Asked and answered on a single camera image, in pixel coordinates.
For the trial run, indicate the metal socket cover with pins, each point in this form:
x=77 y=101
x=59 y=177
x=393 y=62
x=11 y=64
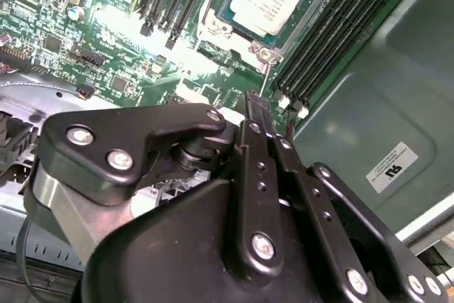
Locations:
x=217 y=22

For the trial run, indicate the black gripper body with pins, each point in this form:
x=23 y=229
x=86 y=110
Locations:
x=170 y=253

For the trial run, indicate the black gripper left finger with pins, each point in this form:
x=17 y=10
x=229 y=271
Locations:
x=106 y=132

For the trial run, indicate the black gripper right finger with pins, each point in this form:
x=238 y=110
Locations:
x=305 y=189

